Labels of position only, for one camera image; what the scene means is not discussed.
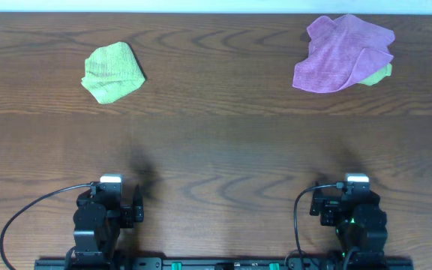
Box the purple microfiber cloth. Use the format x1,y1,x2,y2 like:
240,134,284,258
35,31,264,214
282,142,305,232
292,14,395,94

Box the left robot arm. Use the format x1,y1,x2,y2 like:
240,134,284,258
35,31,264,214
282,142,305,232
64,182,144,269

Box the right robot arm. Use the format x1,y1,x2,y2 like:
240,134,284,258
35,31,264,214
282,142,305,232
310,181,388,270

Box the folded light green cloth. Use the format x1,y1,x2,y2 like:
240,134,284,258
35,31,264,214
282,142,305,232
81,42,146,104

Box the olive green cloth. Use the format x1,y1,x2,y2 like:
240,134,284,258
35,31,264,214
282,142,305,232
359,63,392,86

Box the right black cable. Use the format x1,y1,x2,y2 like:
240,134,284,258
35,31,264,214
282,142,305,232
283,182,347,270

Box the black cable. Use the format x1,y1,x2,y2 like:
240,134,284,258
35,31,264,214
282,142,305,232
0,183,94,270
283,182,347,270

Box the left black cable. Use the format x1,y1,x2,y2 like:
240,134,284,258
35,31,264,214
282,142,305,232
0,183,94,270

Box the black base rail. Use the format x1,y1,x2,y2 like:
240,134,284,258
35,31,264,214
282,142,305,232
34,257,414,270

